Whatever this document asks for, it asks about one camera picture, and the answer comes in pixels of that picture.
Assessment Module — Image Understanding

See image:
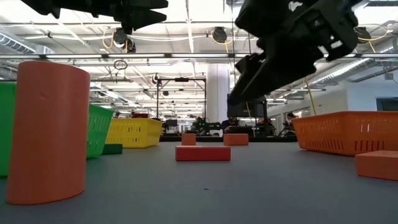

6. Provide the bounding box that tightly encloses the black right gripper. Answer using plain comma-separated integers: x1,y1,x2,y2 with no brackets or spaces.
228,0,370,106

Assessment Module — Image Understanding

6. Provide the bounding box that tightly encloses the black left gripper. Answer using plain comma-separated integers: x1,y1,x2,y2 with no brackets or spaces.
74,0,169,35

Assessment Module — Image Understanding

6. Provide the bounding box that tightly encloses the orange rectangular block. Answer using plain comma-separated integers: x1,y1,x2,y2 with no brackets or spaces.
223,133,249,147

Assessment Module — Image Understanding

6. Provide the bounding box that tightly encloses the small orange block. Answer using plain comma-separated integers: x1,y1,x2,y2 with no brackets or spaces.
181,133,197,146

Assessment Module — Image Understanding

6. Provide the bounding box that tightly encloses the long red block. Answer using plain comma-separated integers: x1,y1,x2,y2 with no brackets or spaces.
175,145,232,162

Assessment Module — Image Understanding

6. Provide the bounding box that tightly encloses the dark green block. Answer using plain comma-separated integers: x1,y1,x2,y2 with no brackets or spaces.
101,143,124,156

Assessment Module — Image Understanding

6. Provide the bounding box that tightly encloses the large orange block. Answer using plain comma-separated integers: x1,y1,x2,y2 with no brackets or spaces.
354,150,398,182

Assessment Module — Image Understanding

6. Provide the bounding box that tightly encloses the black monitor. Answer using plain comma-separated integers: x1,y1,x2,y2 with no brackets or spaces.
226,96,268,119

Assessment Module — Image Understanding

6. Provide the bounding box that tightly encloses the white structural column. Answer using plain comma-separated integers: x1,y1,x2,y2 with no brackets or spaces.
206,63,231,136

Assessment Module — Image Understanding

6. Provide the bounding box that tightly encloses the person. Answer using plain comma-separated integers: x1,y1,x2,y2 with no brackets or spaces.
220,116,242,134
284,112,298,129

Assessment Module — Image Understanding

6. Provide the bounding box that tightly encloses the orange plastic basket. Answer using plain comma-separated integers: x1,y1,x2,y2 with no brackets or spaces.
291,111,398,157

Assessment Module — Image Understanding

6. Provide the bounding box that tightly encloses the yellow plastic basket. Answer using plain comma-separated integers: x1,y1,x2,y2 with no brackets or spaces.
105,118,164,149

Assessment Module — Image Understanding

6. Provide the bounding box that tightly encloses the green plastic basket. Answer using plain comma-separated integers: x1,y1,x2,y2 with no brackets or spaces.
0,80,115,179

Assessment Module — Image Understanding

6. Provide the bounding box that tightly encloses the dark framed window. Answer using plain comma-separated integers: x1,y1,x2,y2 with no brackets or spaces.
376,97,398,112

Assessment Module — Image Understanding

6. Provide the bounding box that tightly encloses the orange cylinder block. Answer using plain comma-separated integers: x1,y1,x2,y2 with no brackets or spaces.
6,60,91,205

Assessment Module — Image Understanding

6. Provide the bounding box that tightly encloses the black ceiling cable reel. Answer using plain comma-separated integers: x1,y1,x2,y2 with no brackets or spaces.
126,37,137,54
356,26,373,44
212,26,228,44
112,28,128,48

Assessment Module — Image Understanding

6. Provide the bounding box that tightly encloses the hanging black cable coil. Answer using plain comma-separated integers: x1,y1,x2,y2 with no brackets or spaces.
113,59,129,71

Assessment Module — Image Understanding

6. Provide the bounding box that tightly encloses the yellow hanging cable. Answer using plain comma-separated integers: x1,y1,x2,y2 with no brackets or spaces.
303,77,317,116
244,101,256,138

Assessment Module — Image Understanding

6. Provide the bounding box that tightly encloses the silver ceiling duct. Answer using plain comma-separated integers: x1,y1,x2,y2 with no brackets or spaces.
310,37,398,85
0,30,55,55

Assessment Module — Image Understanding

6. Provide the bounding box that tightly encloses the black metal frame rig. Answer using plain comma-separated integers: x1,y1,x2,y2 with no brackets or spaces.
156,77,207,135

